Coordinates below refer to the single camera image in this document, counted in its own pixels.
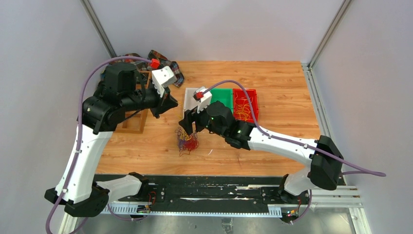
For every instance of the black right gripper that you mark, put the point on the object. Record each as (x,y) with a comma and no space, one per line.
(186,122)

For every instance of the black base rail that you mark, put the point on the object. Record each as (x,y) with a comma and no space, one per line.
(229,196)

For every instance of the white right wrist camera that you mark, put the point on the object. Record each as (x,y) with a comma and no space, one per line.
(203,98)

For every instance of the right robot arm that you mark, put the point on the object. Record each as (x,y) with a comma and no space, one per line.
(321,157)

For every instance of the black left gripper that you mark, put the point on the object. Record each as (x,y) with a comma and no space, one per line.
(164,103)

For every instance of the white plastic bin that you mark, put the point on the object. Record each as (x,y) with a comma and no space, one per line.
(190,102)

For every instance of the green plastic bin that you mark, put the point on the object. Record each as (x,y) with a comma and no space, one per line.
(223,95)

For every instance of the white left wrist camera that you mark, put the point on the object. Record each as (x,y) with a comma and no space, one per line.
(162,78)

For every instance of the red plastic bin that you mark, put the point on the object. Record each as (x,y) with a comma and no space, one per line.
(245,106)

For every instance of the wooden compartment tray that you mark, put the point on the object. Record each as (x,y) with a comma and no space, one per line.
(135,123)

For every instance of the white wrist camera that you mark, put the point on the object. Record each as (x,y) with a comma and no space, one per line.
(203,98)
(162,78)

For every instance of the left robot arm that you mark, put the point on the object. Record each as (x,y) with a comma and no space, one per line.
(122,89)

